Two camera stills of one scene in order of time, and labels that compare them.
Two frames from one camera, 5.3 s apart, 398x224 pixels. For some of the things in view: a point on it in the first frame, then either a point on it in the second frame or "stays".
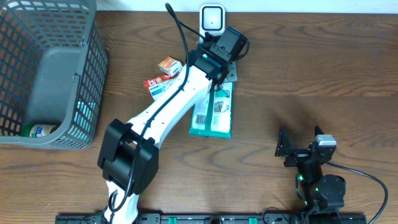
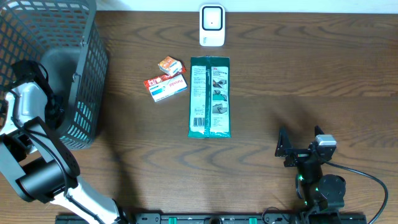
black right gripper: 298,155 stays
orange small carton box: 170,66 stays
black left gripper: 234,76 to 59,111
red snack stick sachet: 148,83 stays
